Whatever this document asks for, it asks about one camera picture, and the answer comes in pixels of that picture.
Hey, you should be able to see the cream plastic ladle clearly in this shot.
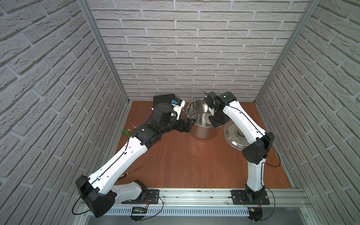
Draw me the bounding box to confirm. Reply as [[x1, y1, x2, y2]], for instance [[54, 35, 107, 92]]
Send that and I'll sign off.
[[208, 113, 215, 125]]

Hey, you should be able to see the stainless steel pot lid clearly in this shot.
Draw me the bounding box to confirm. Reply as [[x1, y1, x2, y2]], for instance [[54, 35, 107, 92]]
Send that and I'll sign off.
[[224, 121, 249, 151]]

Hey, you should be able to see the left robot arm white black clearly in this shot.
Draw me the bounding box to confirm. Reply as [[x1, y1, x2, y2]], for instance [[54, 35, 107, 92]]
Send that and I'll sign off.
[[76, 98, 195, 218]]

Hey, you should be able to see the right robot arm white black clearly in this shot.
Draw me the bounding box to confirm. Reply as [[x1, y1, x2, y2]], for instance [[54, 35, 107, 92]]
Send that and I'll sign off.
[[204, 91, 275, 203]]

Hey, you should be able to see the black plastic tool case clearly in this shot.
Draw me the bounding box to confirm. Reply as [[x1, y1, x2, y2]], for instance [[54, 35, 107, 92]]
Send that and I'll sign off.
[[153, 94, 175, 113]]

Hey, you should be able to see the green plastic tool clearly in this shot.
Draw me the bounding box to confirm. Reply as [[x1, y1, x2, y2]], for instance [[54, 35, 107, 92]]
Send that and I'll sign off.
[[121, 129, 131, 138]]

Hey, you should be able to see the yellow black screwdriver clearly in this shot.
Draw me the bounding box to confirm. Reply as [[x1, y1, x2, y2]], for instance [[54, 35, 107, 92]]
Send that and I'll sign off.
[[119, 165, 146, 179]]

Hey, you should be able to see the left controller board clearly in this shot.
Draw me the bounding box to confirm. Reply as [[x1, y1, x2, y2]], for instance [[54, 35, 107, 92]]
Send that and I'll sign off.
[[130, 207, 148, 222]]

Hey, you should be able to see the controller board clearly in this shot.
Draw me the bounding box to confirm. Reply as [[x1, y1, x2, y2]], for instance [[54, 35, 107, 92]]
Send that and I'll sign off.
[[130, 207, 148, 222], [248, 207, 263, 222]]

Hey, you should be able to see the right controller board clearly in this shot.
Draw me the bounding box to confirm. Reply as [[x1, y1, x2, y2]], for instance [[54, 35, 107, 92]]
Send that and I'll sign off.
[[248, 207, 263, 222]]

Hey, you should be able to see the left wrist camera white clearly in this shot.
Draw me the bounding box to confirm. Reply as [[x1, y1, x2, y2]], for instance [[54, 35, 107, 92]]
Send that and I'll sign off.
[[171, 98, 185, 120]]

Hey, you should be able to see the aluminium mounting rail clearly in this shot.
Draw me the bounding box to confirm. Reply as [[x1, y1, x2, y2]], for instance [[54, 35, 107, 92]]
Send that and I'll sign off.
[[112, 188, 311, 208]]

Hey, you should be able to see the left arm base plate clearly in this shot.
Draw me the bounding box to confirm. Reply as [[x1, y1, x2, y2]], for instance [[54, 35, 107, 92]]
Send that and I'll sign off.
[[122, 189, 160, 205]]

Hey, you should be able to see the left black cable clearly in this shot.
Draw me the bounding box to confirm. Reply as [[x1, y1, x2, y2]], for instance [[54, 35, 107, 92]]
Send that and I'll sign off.
[[130, 193, 164, 221]]

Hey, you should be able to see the black cable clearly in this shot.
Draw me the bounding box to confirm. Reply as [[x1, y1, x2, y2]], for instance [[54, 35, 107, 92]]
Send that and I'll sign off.
[[130, 193, 164, 221], [253, 187, 278, 222]]

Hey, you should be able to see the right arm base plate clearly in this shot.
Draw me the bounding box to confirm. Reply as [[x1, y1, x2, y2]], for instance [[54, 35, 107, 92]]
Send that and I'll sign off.
[[230, 189, 270, 205]]

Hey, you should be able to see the right black cable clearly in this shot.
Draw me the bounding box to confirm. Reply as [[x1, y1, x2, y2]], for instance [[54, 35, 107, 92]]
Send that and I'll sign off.
[[253, 187, 278, 222]]

